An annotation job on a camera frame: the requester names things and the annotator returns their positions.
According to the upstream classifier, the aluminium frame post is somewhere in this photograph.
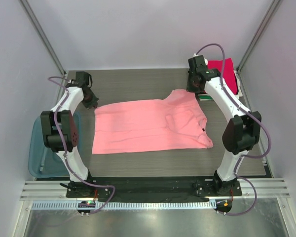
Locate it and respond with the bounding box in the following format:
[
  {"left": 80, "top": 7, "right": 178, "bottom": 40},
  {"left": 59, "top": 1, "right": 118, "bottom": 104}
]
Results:
[
  {"left": 19, "top": 0, "right": 66, "bottom": 76},
  {"left": 236, "top": 0, "right": 283, "bottom": 72}
]

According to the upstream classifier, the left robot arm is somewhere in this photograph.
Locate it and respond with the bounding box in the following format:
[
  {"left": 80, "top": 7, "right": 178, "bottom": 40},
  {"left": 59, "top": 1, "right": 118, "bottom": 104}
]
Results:
[{"left": 40, "top": 71, "right": 98, "bottom": 198}]

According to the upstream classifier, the blue plastic bin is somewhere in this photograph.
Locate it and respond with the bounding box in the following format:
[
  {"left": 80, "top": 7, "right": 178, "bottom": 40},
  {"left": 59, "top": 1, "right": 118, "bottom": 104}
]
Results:
[{"left": 28, "top": 111, "right": 69, "bottom": 178}]

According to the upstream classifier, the folded white t shirt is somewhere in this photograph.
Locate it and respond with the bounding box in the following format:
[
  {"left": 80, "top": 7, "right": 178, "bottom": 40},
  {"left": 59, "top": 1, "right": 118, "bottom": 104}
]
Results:
[{"left": 196, "top": 70, "right": 243, "bottom": 101}]

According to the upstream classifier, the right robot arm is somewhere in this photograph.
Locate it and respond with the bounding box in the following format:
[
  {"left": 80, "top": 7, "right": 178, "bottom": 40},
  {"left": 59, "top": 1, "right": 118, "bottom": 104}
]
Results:
[{"left": 186, "top": 55, "right": 261, "bottom": 196}]

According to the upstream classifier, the left aluminium frame post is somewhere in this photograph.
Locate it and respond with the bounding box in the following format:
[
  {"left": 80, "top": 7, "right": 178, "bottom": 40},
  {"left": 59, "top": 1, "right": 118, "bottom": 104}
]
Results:
[{"left": 19, "top": 0, "right": 66, "bottom": 76}]

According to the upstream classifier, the folded magenta t shirt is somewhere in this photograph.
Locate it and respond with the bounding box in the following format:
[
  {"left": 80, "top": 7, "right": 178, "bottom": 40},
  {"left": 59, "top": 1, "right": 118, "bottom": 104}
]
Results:
[{"left": 208, "top": 58, "right": 239, "bottom": 95}]

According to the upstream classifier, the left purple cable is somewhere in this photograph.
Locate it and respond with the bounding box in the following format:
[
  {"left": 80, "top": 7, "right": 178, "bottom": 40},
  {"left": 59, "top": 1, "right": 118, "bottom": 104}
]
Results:
[{"left": 48, "top": 76, "right": 116, "bottom": 215}]

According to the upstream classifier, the right aluminium frame post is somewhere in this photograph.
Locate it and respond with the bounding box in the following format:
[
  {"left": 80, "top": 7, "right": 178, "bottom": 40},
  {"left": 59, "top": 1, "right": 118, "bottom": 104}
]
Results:
[{"left": 236, "top": 0, "right": 283, "bottom": 72}]

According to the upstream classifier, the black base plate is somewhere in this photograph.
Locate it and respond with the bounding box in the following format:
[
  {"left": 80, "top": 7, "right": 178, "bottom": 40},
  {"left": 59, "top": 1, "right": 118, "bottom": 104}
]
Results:
[{"left": 60, "top": 176, "right": 242, "bottom": 203}]

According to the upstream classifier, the white slotted cable duct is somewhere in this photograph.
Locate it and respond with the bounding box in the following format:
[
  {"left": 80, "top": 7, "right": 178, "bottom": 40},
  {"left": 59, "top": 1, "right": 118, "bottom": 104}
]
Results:
[{"left": 31, "top": 200, "right": 216, "bottom": 211}]

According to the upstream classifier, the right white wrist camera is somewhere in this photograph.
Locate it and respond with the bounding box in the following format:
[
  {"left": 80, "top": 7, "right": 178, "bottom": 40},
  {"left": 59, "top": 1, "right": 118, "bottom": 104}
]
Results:
[{"left": 193, "top": 53, "right": 208, "bottom": 66}]

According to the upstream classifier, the aluminium front rail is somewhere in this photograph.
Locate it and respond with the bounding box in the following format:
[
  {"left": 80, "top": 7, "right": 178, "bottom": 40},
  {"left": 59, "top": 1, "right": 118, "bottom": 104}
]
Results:
[{"left": 20, "top": 178, "right": 290, "bottom": 200}]

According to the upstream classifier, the folded green t shirt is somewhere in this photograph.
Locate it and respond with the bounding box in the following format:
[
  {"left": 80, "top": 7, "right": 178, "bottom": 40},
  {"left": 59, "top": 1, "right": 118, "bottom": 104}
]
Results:
[{"left": 199, "top": 95, "right": 213, "bottom": 101}]

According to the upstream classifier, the light pink t shirt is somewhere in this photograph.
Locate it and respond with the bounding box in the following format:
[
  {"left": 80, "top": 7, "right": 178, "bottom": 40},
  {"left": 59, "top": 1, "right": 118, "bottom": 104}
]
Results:
[{"left": 92, "top": 89, "right": 213, "bottom": 155}]

